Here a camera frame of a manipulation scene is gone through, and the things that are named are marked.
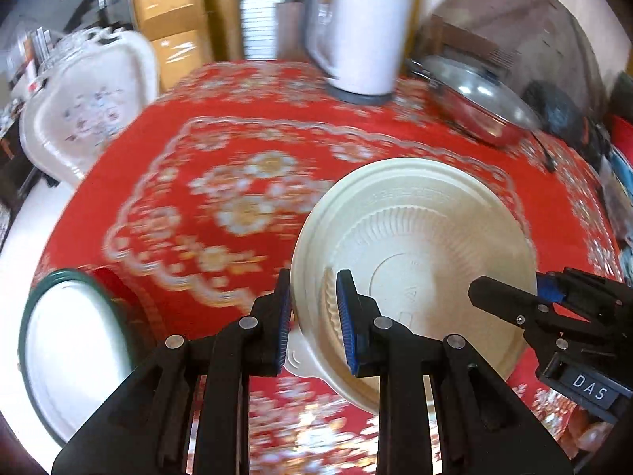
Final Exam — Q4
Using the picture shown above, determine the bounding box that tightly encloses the white carved chair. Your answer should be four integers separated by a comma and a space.
20, 27, 161, 189

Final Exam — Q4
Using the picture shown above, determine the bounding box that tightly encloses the grey kettle base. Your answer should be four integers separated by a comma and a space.
324, 76, 396, 106

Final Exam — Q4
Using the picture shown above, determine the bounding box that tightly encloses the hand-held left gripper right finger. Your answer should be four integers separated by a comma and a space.
336, 268, 574, 475

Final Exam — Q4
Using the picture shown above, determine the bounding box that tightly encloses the round wooden tabletop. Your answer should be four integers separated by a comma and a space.
423, 0, 606, 124

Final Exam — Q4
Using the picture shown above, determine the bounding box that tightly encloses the brown wooden rack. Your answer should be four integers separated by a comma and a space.
430, 15, 520, 80

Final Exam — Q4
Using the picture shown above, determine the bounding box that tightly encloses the white electric kettle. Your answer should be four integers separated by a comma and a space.
303, 0, 417, 97

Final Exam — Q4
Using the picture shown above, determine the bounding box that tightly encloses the black power cable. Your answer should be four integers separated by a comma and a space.
529, 129, 557, 174

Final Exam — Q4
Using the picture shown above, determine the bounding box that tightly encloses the black plastic bag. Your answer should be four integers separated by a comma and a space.
521, 79, 594, 146
610, 72, 633, 120

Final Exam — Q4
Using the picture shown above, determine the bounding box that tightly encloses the red plastic basin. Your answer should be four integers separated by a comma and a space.
608, 114, 633, 152

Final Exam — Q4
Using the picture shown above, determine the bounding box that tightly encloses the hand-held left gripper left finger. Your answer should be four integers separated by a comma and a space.
52, 268, 294, 475

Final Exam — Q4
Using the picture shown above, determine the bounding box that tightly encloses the dark green bowl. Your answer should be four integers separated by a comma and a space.
20, 267, 149, 451

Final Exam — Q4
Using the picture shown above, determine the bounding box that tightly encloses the dark cluttered shelf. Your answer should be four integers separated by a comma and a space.
0, 25, 55, 159

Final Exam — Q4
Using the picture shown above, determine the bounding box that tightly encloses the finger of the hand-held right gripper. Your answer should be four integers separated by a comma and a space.
467, 274, 561, 358
536, 266, 633, 328

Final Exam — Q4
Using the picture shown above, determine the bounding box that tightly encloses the person's right hand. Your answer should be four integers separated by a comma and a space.
564, 406, 626, 461

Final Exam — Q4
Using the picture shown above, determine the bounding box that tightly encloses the beige ribbed plastic bowl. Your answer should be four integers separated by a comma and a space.
284, 157, 539, 415

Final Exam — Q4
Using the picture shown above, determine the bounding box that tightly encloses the red floral tablecloth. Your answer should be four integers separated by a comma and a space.
30, 59, 626, 475

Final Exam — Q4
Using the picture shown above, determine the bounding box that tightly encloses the steel pot with glass lid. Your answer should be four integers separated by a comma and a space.
408, 54, 544, 148

